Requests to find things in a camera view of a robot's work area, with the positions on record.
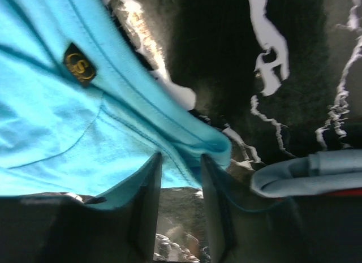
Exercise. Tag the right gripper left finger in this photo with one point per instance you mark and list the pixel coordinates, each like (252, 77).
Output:
(118, 225)

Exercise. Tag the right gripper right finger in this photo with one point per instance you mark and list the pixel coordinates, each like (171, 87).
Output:
(243, 227)

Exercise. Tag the cyan polo shirt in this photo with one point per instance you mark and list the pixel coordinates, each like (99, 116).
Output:
(80, 113)

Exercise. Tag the folded grey-blue shirt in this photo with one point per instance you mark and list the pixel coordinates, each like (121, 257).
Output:
(322, 172)

